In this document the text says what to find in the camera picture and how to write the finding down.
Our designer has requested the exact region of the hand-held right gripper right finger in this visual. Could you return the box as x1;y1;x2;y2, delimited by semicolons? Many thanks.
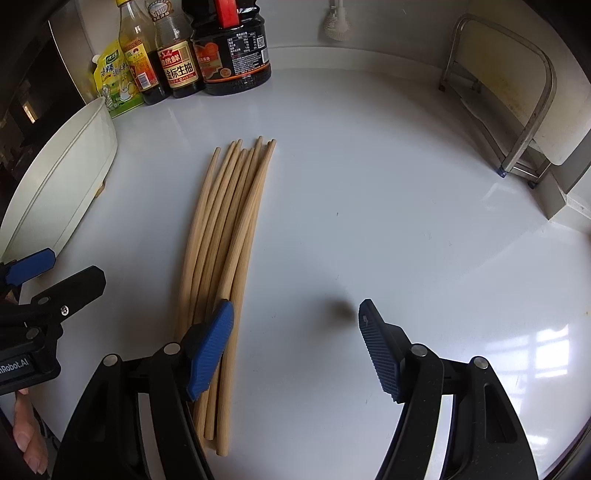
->
359;298;540;480

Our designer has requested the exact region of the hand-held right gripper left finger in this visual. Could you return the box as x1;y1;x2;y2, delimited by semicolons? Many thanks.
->
54;299;235;480

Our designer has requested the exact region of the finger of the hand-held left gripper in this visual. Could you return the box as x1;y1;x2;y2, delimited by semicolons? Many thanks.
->
18;265;107;320
0;248;57;289

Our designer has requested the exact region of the white round basin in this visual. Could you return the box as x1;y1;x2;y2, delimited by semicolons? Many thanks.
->
0;96;118;268

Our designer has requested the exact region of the pile of wooden chopsticks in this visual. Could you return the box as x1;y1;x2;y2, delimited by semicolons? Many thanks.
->
174;135;278;457

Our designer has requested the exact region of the person's left hand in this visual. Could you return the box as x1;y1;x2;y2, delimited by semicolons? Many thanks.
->
13;388;49;475

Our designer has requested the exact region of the black range hood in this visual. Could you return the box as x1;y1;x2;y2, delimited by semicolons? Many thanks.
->
0;0;93;153

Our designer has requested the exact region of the yellow seasoning pouch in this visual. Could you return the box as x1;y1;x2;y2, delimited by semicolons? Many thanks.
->
90;39;145;120

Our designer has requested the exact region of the small yellow-cap vinegar bottle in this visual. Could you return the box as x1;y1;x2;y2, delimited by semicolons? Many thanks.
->
115;0;172;106

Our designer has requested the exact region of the yellow-cap soy sauce bottle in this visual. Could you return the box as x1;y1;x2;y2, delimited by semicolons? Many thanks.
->
145;0;206;99

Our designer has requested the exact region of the cream cutting board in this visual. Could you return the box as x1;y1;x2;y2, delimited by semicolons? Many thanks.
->
455;14;591;167

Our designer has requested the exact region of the metal cutting board rack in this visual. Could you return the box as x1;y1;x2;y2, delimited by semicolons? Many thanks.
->
438;13;555;188

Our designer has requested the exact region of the white bottle brush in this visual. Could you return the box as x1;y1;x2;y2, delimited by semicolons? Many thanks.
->
322;0;352;43

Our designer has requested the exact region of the large red-handle soy sauce jug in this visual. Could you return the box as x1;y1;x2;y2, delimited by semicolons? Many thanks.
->
182;0;272;96

